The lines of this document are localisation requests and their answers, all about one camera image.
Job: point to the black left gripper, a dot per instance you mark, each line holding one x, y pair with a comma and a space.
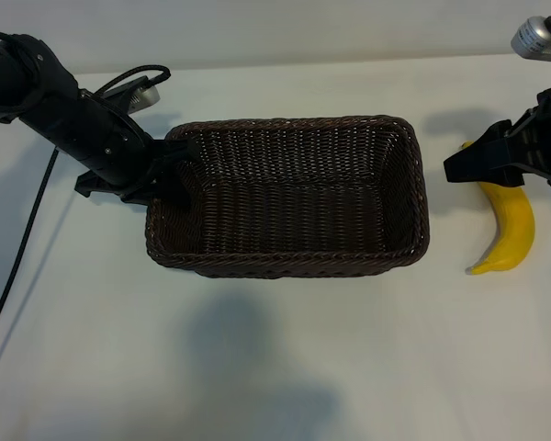
105, 147

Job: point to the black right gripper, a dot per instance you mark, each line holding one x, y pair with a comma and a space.
548, 138

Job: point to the yellow banana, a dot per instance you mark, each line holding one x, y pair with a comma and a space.
514, 220

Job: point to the dark brown wicker basket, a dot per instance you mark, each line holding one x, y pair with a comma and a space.
303, 202

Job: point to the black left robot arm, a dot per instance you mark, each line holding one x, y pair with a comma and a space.
18, 78

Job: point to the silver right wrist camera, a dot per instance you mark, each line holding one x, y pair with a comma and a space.
537, 39

